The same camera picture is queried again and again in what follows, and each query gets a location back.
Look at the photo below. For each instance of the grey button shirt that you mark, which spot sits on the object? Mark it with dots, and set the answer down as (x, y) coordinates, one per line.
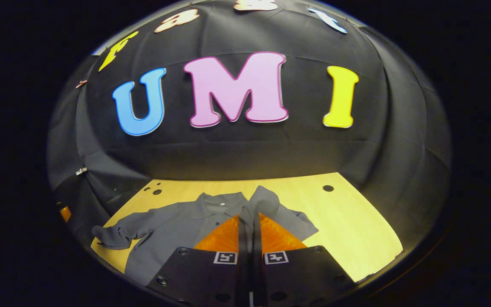
(173, 230)

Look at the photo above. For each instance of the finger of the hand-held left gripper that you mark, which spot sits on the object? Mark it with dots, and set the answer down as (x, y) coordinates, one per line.
(65, 214)

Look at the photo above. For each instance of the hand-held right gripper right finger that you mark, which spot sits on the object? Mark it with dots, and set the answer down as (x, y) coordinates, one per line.
(305, 273)

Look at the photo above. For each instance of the small white clip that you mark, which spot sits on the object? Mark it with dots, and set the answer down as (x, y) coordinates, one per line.
(81, 171)

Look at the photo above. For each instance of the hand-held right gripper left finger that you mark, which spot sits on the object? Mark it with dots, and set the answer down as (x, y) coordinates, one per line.
(211, 277)

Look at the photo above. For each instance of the black backdrop cloth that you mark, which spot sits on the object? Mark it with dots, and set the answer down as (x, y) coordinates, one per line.
(237, 149)

